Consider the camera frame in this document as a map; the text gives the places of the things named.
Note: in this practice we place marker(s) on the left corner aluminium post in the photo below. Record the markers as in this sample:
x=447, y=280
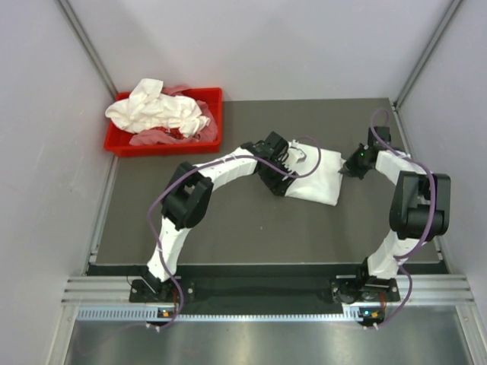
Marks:
x=73, y=20

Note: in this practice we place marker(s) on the pink t shirt in bin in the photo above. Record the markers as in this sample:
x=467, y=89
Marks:
x=161, y=135

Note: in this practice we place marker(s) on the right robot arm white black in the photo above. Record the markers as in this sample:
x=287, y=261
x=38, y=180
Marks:
x=419, y=211

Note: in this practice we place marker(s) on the red plastic bin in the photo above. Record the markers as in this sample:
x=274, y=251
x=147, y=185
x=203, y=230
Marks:
x=117, y=141

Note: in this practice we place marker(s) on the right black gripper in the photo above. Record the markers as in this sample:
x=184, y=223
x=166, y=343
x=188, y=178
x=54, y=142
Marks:
x=349, y=166

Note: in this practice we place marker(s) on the white t shirt in bin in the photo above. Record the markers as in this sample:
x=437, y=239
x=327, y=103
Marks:
x=147, y=107

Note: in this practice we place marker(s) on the corner aluminium post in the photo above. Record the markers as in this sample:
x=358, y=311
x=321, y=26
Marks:
x=73, y=20
x=440, y=29

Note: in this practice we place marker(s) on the white t shirt with print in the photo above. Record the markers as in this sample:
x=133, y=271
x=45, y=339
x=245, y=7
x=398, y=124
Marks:
x=324, y=184

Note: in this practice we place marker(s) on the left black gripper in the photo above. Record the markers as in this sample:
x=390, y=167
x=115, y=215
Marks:
x=277, y=186

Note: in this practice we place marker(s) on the aluminium extrusion rail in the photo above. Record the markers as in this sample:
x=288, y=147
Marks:
x=97, y=290

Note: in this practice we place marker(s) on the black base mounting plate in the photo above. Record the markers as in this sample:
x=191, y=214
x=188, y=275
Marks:
x=321, y=290

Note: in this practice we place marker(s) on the grey slotted cable duct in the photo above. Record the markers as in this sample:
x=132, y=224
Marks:
x=159, y=314

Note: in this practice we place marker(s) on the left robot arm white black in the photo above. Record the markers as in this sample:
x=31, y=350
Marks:
x=185, y=201

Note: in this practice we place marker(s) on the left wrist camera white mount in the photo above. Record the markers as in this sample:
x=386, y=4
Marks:
x=294, y=155

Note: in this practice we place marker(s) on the right corner aluminium post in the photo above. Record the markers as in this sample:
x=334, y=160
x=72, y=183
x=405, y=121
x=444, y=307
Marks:
x=440, y=29

